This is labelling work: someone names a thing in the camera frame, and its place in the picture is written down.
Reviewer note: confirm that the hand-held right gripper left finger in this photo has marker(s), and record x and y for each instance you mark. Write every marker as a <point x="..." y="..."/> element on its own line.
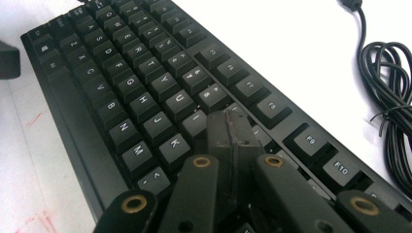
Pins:
<point x="223" y="139"/>

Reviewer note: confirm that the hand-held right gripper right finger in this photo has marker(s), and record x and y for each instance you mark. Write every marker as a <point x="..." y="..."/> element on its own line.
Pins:
<point x="246" y="136"/>

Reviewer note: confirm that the black computer keyboard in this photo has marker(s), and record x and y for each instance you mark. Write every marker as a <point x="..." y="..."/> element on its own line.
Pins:
<point x="129" y="81"/>

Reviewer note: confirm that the white board table cover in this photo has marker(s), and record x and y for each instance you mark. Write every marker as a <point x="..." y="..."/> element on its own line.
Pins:
<point x="291" y="48"/>

